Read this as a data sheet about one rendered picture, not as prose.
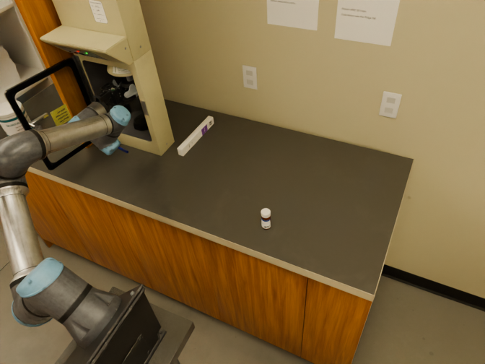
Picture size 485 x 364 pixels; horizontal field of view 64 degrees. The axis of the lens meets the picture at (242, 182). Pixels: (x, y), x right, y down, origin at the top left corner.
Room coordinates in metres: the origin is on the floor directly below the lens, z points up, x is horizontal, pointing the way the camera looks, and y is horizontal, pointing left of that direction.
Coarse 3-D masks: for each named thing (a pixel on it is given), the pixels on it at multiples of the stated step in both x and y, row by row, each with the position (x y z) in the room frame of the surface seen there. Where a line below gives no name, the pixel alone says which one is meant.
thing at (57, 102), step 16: (48, 80) 1.42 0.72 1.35; (64, 80) 1.47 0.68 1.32; (16, 96) 1.31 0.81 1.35; (32, 96) 1.36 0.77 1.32; (48, 96) 1.40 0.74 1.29; (64, 96) 1.45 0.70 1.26; (80, 96) 1.49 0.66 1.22; (32, 112) 1.33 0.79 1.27; (48, 112) 1.38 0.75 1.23; (64, 112) 1.42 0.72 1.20; (32, 128) 1.31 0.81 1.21; (48, 128) 1.35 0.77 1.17; (80, 144) 1.42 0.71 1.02
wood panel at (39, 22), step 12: (24, 0) 1.51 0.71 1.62; (36, 0) 1.55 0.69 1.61; (48, 0) 1.59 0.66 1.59; (24, 12) 1.49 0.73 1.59; (36, 12) 1.53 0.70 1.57; (48, 12) 1.57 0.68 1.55; (36, 24) 1.51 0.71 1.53; (48, 24) 1.55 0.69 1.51; (60, 24) 1.60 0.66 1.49; (36, 36) 1.49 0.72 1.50; (48, 48) 1.52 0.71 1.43; (48, 60) 1.50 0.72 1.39; (60, 60) 1.54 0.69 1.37
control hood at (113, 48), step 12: (48, 36) 1.45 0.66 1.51; (60, 36) 1.44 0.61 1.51; (72, 36) 1.43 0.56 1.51; (84, 36) 1.41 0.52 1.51; (96, 36) 1.40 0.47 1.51; (108, 36) 1.39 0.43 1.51; (120, 36) 1.38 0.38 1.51; (60, 48) 1.49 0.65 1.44; (84, 48) 1.33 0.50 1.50; (96, 48) 1.31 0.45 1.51; (108, 48) 1.30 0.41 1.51; (120, 48) 1.34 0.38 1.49; (108, 60) 1.40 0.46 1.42; (120, 60) 1.33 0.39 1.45; (132, 60) 1.38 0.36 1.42
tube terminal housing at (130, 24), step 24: (72, 0) 1.49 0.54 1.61; (96, 0) 1.43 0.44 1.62; (120, 0) 1.40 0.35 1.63; (72, 24) 1.51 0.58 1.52; (96, 24) 1.45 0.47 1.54; (120, 24) 1.39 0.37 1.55; (144, 24) 1.47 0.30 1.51; (144, 48) 1.44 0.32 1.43; (144, 72) 1.41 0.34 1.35; (144, 96) 1.38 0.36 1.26; (168, 120) 1.47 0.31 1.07; (144, 144) 1.42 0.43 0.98; (168, 144) 1.44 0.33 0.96
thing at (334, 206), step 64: (0, 128) 1.74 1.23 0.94; (192, 128) 1.57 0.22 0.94; (256, 128) 1.52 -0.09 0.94; (128, 192) 1.17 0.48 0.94; (192, 192) 1.13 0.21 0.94; (256, 192) 1.09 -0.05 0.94; (320, 192) 1.06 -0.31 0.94; (384, 192) 1.02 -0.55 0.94; (256, 256) 0.80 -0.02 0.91; (320, 256) 0.76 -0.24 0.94; (384, 256) 0.73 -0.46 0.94
